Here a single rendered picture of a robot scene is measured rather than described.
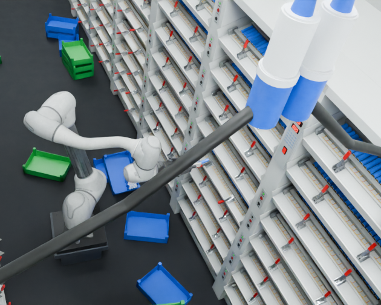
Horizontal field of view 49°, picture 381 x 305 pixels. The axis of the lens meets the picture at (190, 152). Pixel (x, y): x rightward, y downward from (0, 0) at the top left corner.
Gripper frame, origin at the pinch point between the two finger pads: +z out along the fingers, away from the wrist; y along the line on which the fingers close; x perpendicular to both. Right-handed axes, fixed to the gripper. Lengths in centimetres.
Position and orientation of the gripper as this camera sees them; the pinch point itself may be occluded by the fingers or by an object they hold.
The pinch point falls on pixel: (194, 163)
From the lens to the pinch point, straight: 229.5
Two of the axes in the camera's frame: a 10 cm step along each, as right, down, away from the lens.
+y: -4.4, -7.0, 5.6
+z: 8.5, -1.2, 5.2
